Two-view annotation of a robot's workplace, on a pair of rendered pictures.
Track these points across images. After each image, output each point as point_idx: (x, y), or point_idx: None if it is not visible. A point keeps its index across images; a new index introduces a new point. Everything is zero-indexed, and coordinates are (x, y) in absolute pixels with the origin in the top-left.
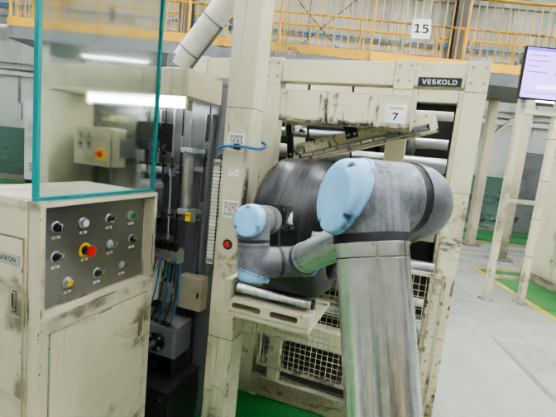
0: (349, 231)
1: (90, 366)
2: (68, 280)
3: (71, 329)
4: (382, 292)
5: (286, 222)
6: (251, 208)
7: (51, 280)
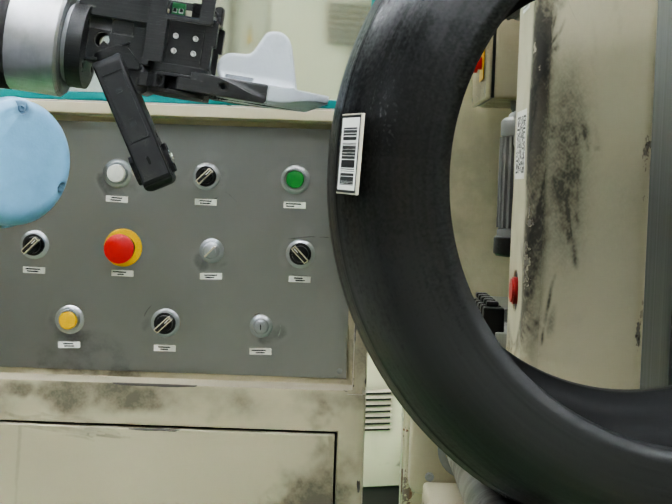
0: None
1: None
2: (62, 313)
3: (39, 435)
4: None
5: (156, 54)
6: None
7: (24, 301)
